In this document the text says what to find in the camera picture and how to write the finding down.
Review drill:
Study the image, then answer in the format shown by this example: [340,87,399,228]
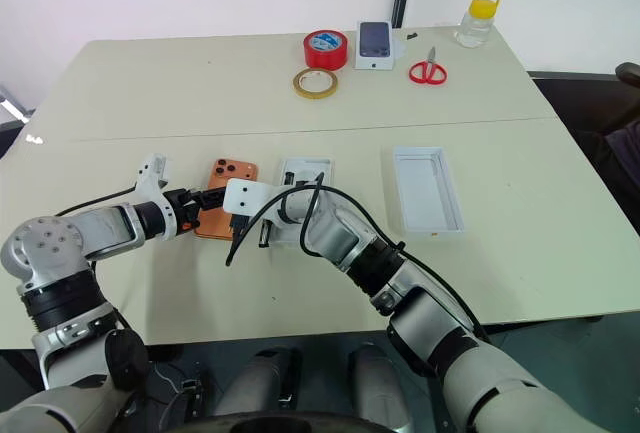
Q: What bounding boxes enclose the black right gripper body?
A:
[228,213,251,243]

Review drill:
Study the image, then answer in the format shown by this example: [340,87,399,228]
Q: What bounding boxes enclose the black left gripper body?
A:
[164,187,202,235]

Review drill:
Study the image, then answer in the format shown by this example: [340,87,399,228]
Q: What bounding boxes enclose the orange smartphone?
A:
[193,157,260,242]

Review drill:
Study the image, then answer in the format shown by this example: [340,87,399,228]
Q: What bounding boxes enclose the white phone box base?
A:
[269,154,336,246]

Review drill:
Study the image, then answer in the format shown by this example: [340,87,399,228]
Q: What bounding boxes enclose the white phone box lid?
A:
[392,146,466,238]

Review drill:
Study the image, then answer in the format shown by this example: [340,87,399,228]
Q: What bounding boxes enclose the phone box with purple print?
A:
[354,20,407,71]

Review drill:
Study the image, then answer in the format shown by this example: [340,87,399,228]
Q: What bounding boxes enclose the clear jar with yellow lid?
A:
[453,0,502,49]

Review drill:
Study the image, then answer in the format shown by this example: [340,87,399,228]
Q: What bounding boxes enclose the silver robot left leg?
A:
[212,346,303,419]

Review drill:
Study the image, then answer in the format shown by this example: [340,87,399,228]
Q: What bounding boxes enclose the silver robot leg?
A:
[347,342,414,432]
[212,346,303,419]

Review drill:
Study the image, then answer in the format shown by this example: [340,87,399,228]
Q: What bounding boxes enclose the yellow tape roll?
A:
[292,67,339,101]

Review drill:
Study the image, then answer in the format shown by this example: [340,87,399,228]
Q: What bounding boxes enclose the red tape roll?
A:
[302,29,350,72]

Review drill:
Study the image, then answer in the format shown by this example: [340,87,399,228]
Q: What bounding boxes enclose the silver robot right leg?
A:
[347,342,414,432]

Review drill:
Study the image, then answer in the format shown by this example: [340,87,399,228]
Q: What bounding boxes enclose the dark rounded robot torso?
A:
[172,410,401,433]

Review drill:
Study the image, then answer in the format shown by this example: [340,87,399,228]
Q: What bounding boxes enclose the dark grey object at edge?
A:
[0,83,36,159]

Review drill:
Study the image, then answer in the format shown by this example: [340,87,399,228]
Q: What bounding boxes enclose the black chair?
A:
[527,61,640,237]

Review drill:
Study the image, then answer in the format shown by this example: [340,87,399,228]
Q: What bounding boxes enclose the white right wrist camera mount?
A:
[221,177,276,218]

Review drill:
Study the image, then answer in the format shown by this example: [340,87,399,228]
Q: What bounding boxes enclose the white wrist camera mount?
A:
[221,177,276,218]
[132,153,174,204]

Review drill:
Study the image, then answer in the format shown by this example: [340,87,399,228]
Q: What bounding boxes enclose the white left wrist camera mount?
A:
[132,153,174,204]

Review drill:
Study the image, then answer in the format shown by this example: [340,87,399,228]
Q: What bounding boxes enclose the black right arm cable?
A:
[224,171,492,342]

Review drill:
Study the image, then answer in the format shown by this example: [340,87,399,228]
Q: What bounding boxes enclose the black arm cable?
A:
[224,171,492,342]
[53,184,140,218]

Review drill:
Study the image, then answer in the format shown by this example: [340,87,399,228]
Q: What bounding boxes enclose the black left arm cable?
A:
[53,184,140,218]

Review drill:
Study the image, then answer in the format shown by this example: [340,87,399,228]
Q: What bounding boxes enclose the red handled scissors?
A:
[408,46,448,87]

